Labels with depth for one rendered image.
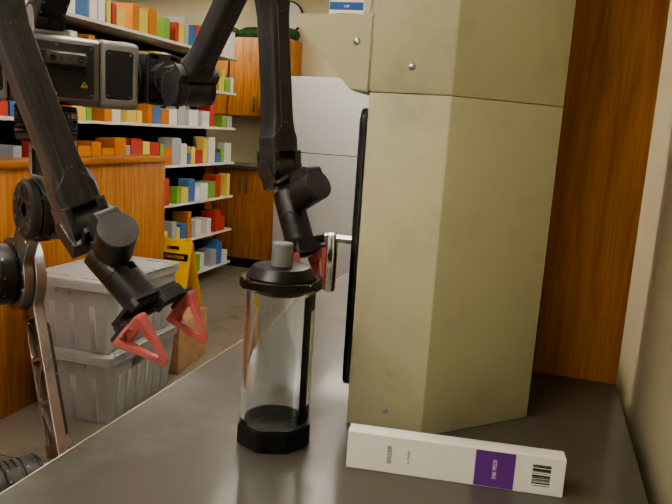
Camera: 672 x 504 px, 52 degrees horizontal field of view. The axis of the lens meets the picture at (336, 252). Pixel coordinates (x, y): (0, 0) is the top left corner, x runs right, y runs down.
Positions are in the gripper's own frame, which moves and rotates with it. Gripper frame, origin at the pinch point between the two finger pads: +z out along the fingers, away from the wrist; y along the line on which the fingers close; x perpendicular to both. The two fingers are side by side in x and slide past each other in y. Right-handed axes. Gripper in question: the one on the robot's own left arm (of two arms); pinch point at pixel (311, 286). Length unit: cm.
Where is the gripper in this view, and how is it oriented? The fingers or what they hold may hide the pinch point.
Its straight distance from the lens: 132.2
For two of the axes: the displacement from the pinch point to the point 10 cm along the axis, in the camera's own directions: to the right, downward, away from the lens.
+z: 2.6, 9.5, -1.9
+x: -4.3, 2.9, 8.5
